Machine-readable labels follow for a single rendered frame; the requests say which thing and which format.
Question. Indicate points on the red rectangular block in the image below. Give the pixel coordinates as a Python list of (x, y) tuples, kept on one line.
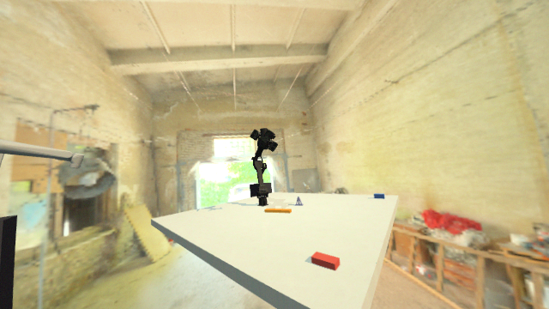
[(326, 261)]

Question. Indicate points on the orange bar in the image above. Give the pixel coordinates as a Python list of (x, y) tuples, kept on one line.
[(278, 211)]

